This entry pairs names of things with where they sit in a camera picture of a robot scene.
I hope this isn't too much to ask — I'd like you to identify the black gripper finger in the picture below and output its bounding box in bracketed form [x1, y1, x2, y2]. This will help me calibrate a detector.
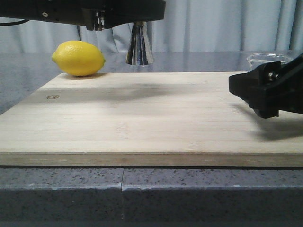
[104, 0, 165, 29]
[228, 54, 303, 118]

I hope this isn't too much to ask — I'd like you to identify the grey curtain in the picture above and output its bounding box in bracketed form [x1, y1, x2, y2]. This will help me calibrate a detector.
[0, 0, 303, 53]

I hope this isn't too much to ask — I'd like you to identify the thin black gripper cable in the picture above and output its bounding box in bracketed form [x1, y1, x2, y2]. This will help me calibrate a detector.
[0, 19, 29, 26]

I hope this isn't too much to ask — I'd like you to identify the steel double jigger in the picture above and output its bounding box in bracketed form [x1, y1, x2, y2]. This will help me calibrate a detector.
[126, 21, 154, 65]

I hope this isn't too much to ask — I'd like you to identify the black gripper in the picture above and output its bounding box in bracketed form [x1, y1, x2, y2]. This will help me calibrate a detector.
[0, 0, 104, 31]

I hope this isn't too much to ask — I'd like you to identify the clear glass beaker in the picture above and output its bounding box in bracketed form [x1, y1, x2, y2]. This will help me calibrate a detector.
[247, 53, 292, 70]

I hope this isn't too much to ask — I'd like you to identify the wooden cutting board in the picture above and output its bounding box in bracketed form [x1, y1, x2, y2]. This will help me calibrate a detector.
[0, 72, 303, 167]

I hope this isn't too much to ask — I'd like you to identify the yellow lemon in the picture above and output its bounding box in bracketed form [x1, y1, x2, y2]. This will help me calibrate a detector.
[52, 41, 106, 76]

